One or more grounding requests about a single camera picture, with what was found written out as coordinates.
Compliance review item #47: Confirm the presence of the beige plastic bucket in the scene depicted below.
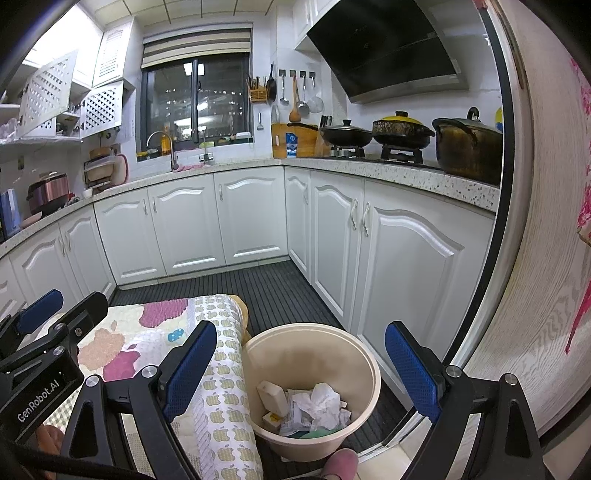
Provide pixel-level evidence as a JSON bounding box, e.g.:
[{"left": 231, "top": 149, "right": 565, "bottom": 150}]
[{"left": 241, "top": 323, "right": 382, "bottom": 462}]

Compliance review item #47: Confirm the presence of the dark kitchen window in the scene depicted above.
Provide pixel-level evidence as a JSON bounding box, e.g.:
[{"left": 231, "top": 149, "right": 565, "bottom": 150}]
[{"left": 140, "top": 53, "right": 254, "bottom": 160}]

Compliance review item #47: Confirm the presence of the blue carton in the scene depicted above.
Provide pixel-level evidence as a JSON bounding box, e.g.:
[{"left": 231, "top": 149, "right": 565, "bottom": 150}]
[{"left": 0, "top": 189, "right": 21, "bottom": 238}]

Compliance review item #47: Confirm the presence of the wooden cutting board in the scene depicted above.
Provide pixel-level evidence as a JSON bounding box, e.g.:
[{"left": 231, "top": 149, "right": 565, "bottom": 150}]
[{"left": 271, "top": 121, "right": 319, "bottom": 159}]

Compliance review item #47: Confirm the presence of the white louvered cabinet door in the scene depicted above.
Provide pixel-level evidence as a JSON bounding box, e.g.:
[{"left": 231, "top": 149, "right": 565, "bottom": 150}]
[{"left": 92, "top": 28, "right": 125, "bottom": 88}]

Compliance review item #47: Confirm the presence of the chrome kitchen faucet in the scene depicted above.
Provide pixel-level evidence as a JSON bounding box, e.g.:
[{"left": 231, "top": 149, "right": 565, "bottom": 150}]
[{"left": 147, "top": 130, "right": 180, "bottom": 173}]

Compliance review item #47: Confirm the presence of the yellow lidded clay pot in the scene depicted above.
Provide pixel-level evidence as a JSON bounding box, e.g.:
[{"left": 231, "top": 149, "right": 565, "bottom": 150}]
[{"left": 372, "top": 111, "right": 435, "bottom": 149}]

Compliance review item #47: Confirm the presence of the apple print blanket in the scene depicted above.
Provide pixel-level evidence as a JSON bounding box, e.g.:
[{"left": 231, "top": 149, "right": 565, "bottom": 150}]
[{"left": 32, "top": 293, "right": 259, "bottom": 480}]

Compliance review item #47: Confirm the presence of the striped roller blind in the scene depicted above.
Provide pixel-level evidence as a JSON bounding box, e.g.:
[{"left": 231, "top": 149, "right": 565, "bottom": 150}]
[{"left": 141, "top": 28, "right": 254, "bottom": 70}]

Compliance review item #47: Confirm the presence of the pink floral cloth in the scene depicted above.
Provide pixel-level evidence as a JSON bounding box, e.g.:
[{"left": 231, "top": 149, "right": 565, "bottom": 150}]
[{"left": 566, "top": 58, "right": 591, "bottom": 356}]

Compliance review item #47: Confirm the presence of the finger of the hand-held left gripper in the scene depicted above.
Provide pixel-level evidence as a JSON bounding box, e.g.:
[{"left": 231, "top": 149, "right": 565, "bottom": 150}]
[
  {"left": 0, "top": 289, "right": 64, "bottom": 345},
  {"left": 0, "top": 292, "right": 109, "bottom": 374}
]

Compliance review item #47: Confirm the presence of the wooden knife block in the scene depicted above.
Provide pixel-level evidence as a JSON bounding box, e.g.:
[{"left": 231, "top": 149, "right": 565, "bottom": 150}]
[{"left": 314, "top": 115, "right": 334, "bottom": 158}]

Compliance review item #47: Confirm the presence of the black wok with lid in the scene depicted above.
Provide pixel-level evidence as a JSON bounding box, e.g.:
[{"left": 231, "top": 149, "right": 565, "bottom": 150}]
[{"left": 288, "top": 119, "right": 374, "bottom": 147}]

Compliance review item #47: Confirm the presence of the copper rice cooker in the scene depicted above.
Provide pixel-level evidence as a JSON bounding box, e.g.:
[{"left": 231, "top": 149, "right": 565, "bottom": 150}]
[{"left": 26, "top": 172, "right": 72, "bottom": 217}]

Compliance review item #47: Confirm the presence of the row of white cabinet doors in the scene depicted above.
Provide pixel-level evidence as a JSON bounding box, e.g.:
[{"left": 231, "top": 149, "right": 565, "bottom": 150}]
[{"left": 0, "top": 165, "right": 497, "bottom": 407}]

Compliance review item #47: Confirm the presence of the small chrome tap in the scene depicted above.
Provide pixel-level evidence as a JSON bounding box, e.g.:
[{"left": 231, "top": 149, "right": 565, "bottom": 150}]
[{"left": 198, "top": 131, "right": 215, "bottom": 165}]

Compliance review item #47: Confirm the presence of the person's left hand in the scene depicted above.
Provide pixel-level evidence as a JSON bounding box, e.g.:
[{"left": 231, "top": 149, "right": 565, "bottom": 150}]
[{"left": 37, "top": 425, "right": 66, "bottom": 459}]

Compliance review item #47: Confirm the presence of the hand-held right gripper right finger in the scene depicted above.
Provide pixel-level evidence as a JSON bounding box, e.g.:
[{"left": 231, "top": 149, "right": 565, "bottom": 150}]
[{"left": 385, "top": 322, "right": 548, "bottom": 480}]

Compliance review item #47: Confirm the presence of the wooden chopstick holder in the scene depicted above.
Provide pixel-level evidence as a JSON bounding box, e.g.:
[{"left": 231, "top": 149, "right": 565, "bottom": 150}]
[{"left": 248, "top": 75, "right": 269, "bottom": 103}]

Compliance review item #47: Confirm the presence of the pink slipper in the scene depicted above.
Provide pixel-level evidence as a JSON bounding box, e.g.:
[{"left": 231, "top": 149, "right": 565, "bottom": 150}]
[{"left": 321, "top": 448, "right": 360, "bottom": 480}]

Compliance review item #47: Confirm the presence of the black range hood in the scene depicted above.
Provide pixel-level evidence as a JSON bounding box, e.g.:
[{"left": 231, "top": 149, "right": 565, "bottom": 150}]
[{"left": 305, "top": 0, "right": 469, "bottom": 103}]

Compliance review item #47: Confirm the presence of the white lattice cabinet door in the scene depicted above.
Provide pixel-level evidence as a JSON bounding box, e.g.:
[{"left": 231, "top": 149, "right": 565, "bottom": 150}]
[
  {"left": 18, "top": 50, "right": 79, "bottom": 138},
  {"left": 79, "top": 80, "right": 125, "bottom": 139}
]

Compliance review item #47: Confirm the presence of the black gas stove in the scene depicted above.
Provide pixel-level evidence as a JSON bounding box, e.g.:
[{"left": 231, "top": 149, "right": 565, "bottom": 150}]
[{"left": 330, "top": 145, "right": 426, "bottom": 166}]

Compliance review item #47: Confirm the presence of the dark stockpot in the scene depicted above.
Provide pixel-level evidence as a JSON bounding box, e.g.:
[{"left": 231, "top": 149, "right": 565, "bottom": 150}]
[{"left": 431, "top": 107, "right": 504, "bottom": 185}]

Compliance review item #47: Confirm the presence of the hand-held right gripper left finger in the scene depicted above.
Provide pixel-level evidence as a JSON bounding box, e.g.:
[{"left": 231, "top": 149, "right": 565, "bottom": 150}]
[{"left": 59, "top": 320, "right": 218, "bottom": 480}]

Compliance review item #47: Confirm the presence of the wooden spoon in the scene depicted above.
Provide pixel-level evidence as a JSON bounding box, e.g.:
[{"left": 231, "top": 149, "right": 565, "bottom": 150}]
[{"left": 288, "top": 78, "right": 302, "bottom": 123}]

